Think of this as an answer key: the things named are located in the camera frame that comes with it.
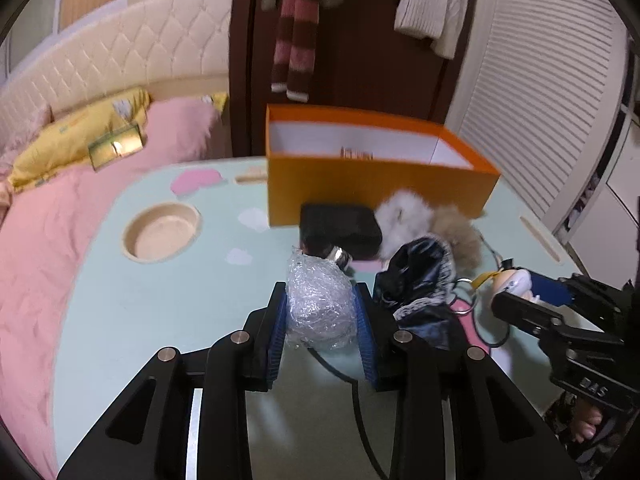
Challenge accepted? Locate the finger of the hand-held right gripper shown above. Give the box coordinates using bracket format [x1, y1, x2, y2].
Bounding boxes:
[522, 269, 627, 322]
[491, 290, 627, 350]

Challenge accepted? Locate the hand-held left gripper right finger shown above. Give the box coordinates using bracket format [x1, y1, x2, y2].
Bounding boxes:
[353, 281, 583, 480]

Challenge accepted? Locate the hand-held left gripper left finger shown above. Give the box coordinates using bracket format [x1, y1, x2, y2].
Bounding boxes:
[57, 281, 288, 480]

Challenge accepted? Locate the small doll keychain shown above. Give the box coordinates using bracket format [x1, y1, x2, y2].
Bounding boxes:
[475, 259, 543, 306]

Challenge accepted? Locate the bubble wrap bundle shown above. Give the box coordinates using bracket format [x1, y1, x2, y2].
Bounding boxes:
[286, 244, 357, 352]

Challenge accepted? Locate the black shiny pouch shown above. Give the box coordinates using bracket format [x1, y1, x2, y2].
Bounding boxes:
[374, 237, 471, 351]

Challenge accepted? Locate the beige fur pompom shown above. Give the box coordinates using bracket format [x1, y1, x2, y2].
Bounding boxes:
[432, 205, 485, 281]

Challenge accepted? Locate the white fur pompom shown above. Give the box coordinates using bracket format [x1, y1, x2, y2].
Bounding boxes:
[375, 190, 436, 261]

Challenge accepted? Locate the orange cardboard box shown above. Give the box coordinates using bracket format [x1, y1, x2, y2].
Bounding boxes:
[265, 104, 501, 228]

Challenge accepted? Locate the person's right hand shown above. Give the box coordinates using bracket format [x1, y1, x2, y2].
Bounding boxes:
[571, 404, 617, 444]

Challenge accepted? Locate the black rectangular case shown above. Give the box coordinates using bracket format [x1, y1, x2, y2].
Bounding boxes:
[299, 203, 383, 261]

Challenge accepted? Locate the white cabinet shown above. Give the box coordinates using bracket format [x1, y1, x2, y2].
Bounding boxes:
[552, 105, 640, 281]

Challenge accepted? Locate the white louvred closet door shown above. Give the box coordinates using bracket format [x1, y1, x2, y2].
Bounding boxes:
[445, 0, 631, 231]

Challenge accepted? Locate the small yellow pillow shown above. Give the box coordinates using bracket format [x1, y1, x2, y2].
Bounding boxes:
[197, 91, 230, 111]

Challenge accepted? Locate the pink blanket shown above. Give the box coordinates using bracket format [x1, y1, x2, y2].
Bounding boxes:
[0, 96, 223, 480]

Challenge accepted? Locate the smartphone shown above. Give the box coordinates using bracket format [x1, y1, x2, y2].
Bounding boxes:
[87, 122, 146, 171]

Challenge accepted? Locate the dark brown door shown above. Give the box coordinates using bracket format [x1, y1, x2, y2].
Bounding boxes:
[229, 0, 481, 158]

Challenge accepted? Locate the large yellow pillow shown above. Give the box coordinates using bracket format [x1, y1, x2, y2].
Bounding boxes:
[10, 87, 151, 193]

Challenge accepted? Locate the maroon pink striped scarf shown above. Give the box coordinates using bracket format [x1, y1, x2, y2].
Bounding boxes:
[270, 0, 321, 102]

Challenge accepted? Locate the cream tufted headboard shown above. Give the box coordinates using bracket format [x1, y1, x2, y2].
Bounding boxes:
[0, 0, 233, 131]

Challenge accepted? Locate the pink patterned pillow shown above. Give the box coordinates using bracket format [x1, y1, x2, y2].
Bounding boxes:
[0, 102, 53, 171]

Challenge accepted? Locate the silver key ring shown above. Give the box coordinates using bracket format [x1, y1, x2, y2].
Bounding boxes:
[452, 277, 478, 317]

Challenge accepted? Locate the black cable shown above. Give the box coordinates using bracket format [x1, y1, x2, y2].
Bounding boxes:
[305, 230, 511, 480]

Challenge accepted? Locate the cream cable knit sweater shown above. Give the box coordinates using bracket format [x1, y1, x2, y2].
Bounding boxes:
[393, 0, 473, 60]

